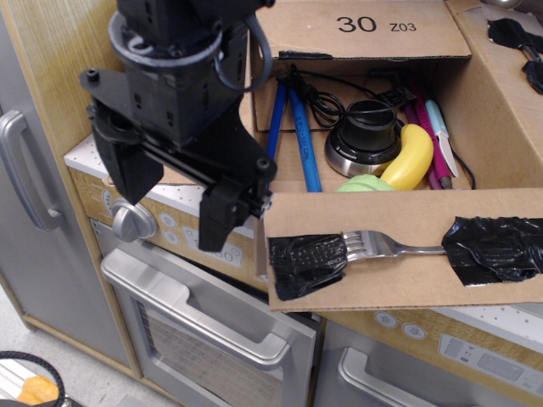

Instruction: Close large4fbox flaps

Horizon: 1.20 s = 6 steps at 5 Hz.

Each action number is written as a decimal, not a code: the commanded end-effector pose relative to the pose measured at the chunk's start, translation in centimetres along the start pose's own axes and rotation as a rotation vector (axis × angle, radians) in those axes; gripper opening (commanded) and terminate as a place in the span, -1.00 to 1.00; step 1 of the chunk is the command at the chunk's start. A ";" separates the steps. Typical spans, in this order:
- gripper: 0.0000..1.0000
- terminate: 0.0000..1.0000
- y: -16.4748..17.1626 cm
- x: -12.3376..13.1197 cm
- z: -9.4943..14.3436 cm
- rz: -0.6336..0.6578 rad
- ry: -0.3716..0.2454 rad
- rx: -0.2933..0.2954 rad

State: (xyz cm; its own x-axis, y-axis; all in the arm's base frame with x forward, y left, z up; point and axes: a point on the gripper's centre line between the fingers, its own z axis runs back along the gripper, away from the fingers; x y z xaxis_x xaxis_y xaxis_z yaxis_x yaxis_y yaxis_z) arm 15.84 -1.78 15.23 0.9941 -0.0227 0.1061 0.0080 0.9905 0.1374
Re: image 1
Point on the toy oven door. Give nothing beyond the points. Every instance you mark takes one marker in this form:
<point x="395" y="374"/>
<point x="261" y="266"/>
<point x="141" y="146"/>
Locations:
<point x="206" y="342"/>

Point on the magenta pen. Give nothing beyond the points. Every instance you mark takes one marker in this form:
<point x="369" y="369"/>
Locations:
<point x="439" y="176"/>

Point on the yellow toy banana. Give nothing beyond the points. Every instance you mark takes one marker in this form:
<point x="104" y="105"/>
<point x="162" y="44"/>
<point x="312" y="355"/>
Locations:
<point x="411" y="165"/>

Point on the light blue white knife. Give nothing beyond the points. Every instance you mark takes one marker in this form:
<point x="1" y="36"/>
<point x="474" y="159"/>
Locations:
<point x="438" y="124"/>

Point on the black silver 3D mouse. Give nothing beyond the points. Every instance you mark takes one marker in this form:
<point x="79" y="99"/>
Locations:
<point x="364" y="141"/>

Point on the black tape on fork handle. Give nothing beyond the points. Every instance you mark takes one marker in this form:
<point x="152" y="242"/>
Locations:
<point x="482" y="251"/>

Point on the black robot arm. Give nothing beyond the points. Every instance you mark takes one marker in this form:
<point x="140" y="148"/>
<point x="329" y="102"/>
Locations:
<point x="187" y="66"/>

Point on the silver oven knob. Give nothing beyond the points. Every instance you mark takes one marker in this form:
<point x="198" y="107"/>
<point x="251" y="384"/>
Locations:
<point x="132" y="222"/>

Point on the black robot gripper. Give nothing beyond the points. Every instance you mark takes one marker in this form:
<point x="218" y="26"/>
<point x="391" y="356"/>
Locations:
<point x="188" y="120"/>

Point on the silver metal fork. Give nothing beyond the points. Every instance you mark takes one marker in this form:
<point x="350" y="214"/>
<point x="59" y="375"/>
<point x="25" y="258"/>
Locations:
<point x="377" y="245"/>

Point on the black tape on fork tines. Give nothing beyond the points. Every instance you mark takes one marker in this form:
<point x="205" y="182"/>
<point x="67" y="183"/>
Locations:
<point x="307" y="263"/>

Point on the green toy ball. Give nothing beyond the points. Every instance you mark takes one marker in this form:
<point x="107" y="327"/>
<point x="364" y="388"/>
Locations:
<point x="365" y="183"/>

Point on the toy dishwasher door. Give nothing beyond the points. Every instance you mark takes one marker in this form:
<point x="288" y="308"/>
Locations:
<point x="356" y="370"/>

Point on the orange object bottom left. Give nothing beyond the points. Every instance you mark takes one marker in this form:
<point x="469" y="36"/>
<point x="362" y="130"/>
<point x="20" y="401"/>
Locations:
<point x="38" y="390"/>

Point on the grey toy fridge door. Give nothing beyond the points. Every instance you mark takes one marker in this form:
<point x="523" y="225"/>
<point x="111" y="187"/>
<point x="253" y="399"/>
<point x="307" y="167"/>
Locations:
<point x="46" y="268"/>

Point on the wooden toy kitchen frame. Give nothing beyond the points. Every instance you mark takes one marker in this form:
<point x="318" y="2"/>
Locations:
<point x="493" y="115"/>

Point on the black tape on right flap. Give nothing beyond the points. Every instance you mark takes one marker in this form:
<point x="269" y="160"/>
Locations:
<point x="509" y="33"/>

